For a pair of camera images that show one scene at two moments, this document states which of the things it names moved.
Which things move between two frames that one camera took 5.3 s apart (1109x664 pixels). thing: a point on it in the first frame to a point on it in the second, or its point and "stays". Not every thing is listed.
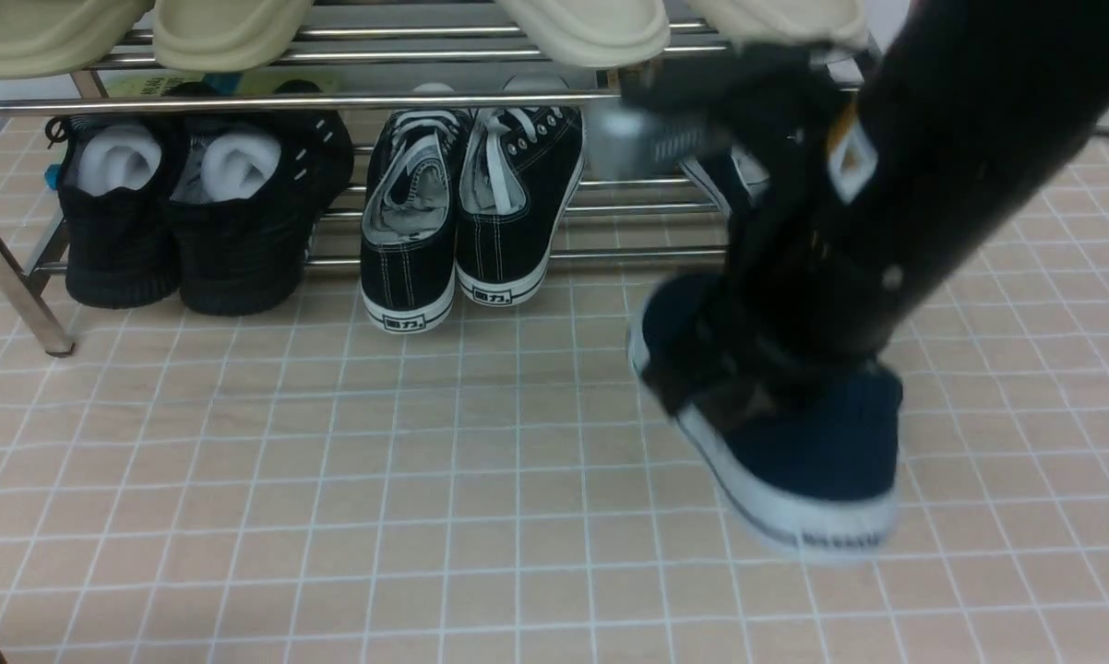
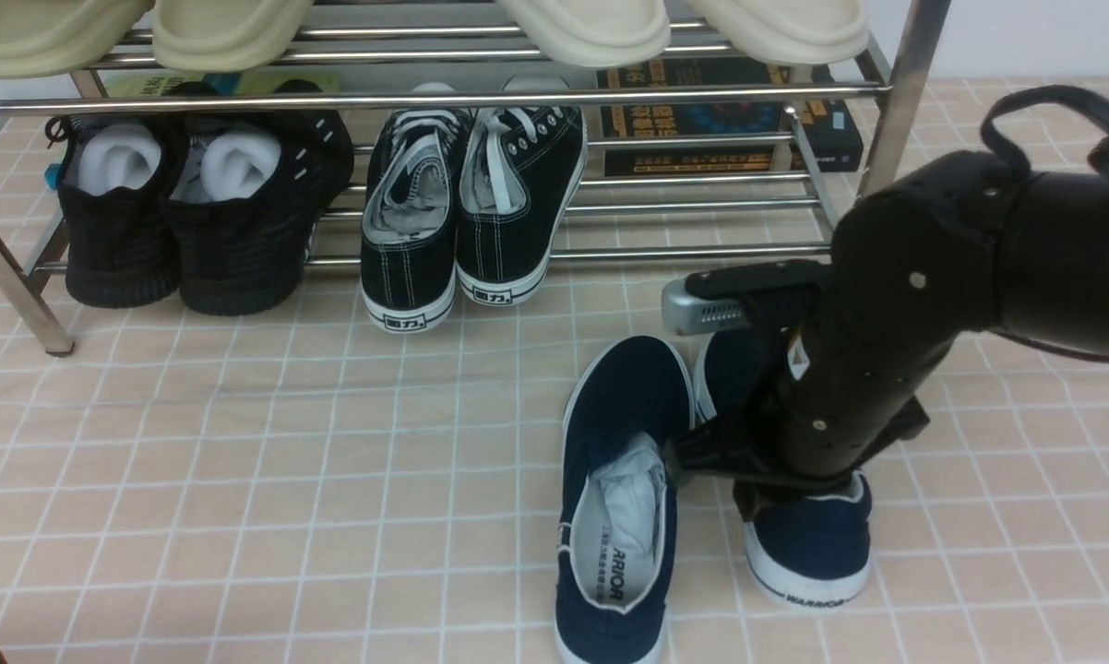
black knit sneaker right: (245, 186) stays
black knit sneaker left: (118, 175) stays
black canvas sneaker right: (519, 170) stays
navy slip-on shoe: (735, 181) to (628, 398)
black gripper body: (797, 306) to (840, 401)
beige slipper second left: (222, 36) stays
